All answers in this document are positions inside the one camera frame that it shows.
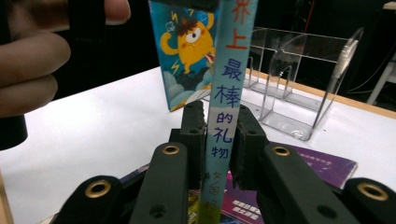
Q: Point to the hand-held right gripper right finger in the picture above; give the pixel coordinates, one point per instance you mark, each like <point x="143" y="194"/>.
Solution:
<point x="249" y="143"/>

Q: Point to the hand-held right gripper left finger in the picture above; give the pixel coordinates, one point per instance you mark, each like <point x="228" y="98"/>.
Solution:
<point x="193" y="133"/>

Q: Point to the light blue picture book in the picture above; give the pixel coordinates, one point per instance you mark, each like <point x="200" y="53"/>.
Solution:
<point x="227" y="93"/>

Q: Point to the teal picture book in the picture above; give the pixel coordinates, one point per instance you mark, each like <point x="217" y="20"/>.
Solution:
<point x="183" y="62"/>

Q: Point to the clear acrylic book rack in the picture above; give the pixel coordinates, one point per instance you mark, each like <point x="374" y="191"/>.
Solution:
<point x="295" y="102"/>

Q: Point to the purple picture book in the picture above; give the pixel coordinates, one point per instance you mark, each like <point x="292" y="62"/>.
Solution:
<point x="323" y="165"/>

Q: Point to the white table mat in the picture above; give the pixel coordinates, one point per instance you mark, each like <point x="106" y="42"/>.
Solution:
<point x="93" y="124"/>

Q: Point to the white metal stand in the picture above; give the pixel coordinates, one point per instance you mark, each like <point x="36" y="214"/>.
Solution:
<point x="381" y="84"/>

